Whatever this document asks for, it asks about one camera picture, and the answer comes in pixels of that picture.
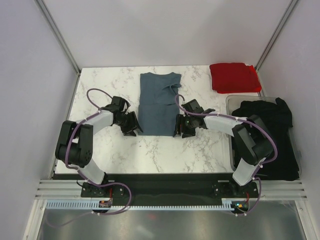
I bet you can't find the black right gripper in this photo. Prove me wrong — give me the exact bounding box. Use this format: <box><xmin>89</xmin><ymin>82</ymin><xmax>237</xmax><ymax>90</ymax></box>
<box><xmin>173</xmin><ymin>114</ymin><xmax>196</xmax><ymax>138</ymax></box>

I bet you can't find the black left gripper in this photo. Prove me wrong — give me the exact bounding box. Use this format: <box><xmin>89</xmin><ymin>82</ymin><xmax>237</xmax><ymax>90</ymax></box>
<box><xmin>115</xmin><ymin>111</ymin><xmax>143</xmax><ymax>137</ymax></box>

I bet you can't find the blue grey t shirt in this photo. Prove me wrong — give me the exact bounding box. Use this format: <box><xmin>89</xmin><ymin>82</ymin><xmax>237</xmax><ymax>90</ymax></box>
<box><xmin>138</xmin><ymin>72</ymin><xmax>182</xmax><ymax>137</ymax></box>

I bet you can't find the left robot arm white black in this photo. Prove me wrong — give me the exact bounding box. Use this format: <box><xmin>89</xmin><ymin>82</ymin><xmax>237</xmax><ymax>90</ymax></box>
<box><xmin>55</xmin><ymin>96</ymin><xmax>143</xmax><ymax>197</ymax></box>

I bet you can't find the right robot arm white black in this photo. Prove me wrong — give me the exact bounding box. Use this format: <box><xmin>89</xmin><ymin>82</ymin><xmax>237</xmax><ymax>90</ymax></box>
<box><xmin>173</xmin><ymin>94</ymin><xmax>278</xmax><ymax>197</ymax></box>

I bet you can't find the clear plastic bin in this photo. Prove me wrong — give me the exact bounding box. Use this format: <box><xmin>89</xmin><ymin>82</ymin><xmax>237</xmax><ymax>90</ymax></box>
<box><xmin>224</xmin><ymin>94</ymin><xmax>304</xmax><ymax>180</ymax></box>

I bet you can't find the folded red t shirt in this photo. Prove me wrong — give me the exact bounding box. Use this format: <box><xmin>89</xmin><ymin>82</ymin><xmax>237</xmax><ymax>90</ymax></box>
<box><xmin>209</xmin><ymin>62</ymin><xmax>262</xmax><ymax>94</ymax></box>

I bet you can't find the black t shirt pile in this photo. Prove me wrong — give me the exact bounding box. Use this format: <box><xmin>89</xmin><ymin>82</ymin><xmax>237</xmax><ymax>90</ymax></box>
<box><xmin>231</xmin><ymin>97</ymin><xmax>301</xmax><ymax>181</ymax></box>

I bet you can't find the aluminium extrusion rails left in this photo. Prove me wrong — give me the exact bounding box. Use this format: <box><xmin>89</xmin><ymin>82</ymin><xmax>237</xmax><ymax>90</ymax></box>
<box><xmin>35</xmin><ymin>179</ymin><xmax>82</xmax><ymax>200</ymax></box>

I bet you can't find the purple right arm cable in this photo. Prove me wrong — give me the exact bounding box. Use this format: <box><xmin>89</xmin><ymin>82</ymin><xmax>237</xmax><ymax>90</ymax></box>
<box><xmin>174</xmin><ymin>94</ymin><xmax>278</xmax><ymax>181</ymax></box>

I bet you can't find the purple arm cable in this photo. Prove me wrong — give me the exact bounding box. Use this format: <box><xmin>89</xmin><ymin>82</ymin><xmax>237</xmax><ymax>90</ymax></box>
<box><xmin>174</xmin><ymin>94</ymin><xmax>278</xmax><ymax>181</ymax></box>
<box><xmin>64</xmin><ymin>88</ymin><xmax>115</xmax><ymax>187</ymax></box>

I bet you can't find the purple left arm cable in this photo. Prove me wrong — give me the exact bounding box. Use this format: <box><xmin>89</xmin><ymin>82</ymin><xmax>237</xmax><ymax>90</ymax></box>
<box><xmin>64</xmin><ymin>88</ymin><xmax>115</xmax><ymax>187</ymax></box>

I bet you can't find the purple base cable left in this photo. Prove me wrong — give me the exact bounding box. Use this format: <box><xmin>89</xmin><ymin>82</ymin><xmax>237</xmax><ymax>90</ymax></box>
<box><xmin>91</xmin><ymin>182</ymin><xmax>133</xmax><ymax>217</ymax></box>

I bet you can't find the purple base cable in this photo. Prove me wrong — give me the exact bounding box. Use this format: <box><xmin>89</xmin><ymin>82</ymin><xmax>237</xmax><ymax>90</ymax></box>
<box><xmin>91</xmin><ymin>182</ymin><xmax>133</xmax><ymax>217</ymax></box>
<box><xmin>231</xmin><ymin>177</ymin><xmax>263</xmax><ymax>218</ymax></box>

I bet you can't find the black mounting base rail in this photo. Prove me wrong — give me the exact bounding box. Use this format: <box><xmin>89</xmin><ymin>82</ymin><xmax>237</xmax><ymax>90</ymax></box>
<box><xmin>80</xmin><ymin>173</ymin><xmax>259</xmax><ymax>206</ymax></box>

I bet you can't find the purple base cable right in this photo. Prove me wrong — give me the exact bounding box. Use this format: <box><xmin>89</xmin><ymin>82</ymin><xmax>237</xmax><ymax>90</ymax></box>
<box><xmin>231</xmin><ymin>177</ymin><xmax>263</xmax><ymax>218</ymax></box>

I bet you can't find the white slotted cable duct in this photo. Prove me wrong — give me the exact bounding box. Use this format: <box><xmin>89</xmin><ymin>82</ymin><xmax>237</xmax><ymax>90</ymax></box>
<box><xmin>45</xmin><ymin>199</ymin><xmax>235</xmax><ymax>211</ymax></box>

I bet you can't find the left aluminium frame post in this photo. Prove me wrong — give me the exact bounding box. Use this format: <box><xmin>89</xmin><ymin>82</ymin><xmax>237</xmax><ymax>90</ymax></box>
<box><xmin>34</xmin><ymin>0</ymin><xmax>81</xmax><ymax>76</ymax></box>

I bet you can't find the aluminium frame post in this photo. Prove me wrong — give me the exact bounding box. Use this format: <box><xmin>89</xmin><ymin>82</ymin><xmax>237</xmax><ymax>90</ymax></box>
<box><xmin>255</xmin><ymin>0</ymin><xmax>300</xmax><ymax>72</ymax></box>
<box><xmin>34</xmin><ymin>0</ymin><xmax>81</xmax><ymax>76</ymax></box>

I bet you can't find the right aluminium frame post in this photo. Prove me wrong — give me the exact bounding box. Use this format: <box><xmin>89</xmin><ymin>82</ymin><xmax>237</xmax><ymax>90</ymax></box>
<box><xmin>255</xmin><ymin>0</ymin><xmax>300</xmax><ymax>72</ymax></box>

